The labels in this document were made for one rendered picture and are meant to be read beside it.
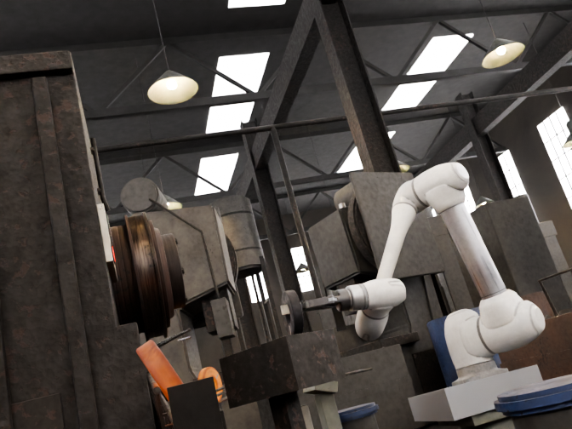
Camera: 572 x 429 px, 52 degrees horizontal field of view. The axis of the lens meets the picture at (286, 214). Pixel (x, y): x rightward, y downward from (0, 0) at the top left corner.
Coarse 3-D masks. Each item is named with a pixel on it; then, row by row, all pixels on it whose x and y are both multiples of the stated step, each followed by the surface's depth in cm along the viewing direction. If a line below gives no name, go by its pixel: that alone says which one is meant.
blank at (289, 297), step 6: (288, 294) 191; (294, 294) 191; (282, 300) 199; (288, 300) 191; (294, 300) 189; (294, 306) 188; (300, 306) 188; (294, 312) 187; (300, 312) 187; (288, 318) 197; (294, 318) 187; (300, 318) 187; (288, 324) 195; (294, 324) 187; (300, 324) 188; (288, 330) 196; (294, 330) 188; (300, 330) 189
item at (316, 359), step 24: (288, 336) 149; (312, 336) 156; (240, 360) 158; (264, 360) 152; (288, 360) 147; (312, 360) 152; (336, 360) 159; (240, 384) 158; (264, 384) 152; (288, 384) 147; (312, 384) 149; (288, 408) 157
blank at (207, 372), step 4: (204, 368) 255; (208, 368) 254; (212, 368) 257; (200, 372) 252; (204, 372) 250; (208, 372) 253; (212, 372) 256; (216, 372) 259; (200, 376) 249; (204, 376) 249; (208, 376) 251; (216, 376) 258; (216, 380) 257; (220, 380) 260; (216, 384) 256; (220, 384) 259; (216, 388) 255; (216, 392) 253; (220, 396) 255
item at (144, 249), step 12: (132, 216) 212; (144, 216) 206; (132, 228) 201; (144, 228) 201; (144, 240) 197; (144, 252) 195; (144, 264) 193; (156, 264) 193; (144, 276) 192; (156, 276) 193; (144, 288) 192; (156, 288) 193; (144, 300) 193; (156, 300) 194; (156, 312) 196; (156, 324) 199; (156, 336) 208
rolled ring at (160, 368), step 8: (144, 344) 100; (152, 344) 97; (144, 352) 96; (152, 352) 95; (160, 352) 95; (144, 360) 94; (152, 360) 94; (160, 360) 94; (152, 368) 93; (160, 368) 93; (168, 368) 93; (152, 376) 92; (160, 376) 92; (168, 376) 92; (176, 376) 92; (160, 384) 92; (168, 384) 92; (176, 384) 92
